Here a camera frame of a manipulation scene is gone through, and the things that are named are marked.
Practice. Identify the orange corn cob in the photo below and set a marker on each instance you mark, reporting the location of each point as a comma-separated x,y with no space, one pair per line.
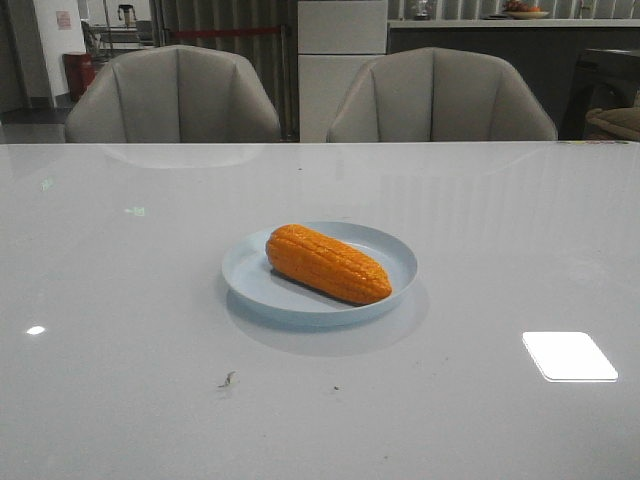
327,264

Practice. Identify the light blue round plate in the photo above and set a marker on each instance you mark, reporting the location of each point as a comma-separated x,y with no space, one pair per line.
269,296

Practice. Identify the grey armchair right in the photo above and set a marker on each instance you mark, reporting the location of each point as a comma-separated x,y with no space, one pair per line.
439,95

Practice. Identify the grey armchair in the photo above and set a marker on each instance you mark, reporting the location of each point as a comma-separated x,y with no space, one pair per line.
439,95
174,94

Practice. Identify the white cabinet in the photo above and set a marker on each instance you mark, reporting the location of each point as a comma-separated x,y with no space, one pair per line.
335,38

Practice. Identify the grey armchair left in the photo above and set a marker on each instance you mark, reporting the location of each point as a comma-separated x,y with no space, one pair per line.
174,94

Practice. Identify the red barrier belt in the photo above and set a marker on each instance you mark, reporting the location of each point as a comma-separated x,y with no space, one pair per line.
222,33

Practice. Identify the dark grey counter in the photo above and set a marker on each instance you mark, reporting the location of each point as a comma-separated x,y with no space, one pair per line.
543,51

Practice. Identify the fruit bowl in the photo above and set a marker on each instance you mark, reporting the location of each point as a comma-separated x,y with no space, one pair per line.
521,10

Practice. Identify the beige cushion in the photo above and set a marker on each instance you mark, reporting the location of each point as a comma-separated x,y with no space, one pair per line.
620,123

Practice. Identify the dark side table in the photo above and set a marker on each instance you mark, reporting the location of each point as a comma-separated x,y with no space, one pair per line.
603,78

